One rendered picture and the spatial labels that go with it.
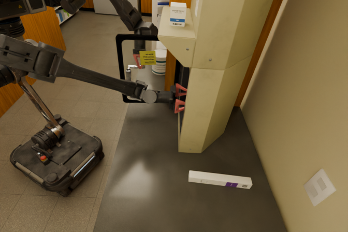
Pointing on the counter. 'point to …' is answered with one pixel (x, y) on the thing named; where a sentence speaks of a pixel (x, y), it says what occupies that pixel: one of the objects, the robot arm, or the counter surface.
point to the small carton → (177, 14)
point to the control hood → (178, 37)
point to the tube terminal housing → (222, 48)
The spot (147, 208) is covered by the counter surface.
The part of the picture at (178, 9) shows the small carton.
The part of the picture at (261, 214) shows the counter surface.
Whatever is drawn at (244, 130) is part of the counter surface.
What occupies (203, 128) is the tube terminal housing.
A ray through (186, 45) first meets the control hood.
